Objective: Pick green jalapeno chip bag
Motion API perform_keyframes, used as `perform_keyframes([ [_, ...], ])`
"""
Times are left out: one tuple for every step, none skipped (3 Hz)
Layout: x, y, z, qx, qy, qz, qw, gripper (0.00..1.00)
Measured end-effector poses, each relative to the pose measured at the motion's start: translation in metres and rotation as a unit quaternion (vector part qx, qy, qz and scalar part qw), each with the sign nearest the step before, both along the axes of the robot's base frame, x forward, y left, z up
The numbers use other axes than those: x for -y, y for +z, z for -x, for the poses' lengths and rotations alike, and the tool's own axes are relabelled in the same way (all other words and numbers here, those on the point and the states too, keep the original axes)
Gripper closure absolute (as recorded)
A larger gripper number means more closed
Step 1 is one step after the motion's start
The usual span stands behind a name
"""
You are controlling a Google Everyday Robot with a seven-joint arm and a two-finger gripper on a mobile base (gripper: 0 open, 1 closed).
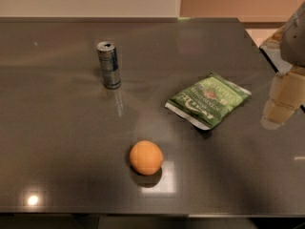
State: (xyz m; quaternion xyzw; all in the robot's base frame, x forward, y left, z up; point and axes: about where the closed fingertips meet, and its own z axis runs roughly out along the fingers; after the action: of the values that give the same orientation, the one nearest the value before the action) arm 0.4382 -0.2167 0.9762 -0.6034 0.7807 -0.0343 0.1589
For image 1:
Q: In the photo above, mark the green jalapeno chip bag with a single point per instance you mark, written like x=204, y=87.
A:
x=207, y=102

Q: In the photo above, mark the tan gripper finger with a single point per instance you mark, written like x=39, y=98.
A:
x=286, y=95

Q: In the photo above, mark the orange fruit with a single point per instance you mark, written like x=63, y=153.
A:
x=146, y=158

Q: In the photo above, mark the silver blue drink can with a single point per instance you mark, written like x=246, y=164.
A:
x=107, y=56

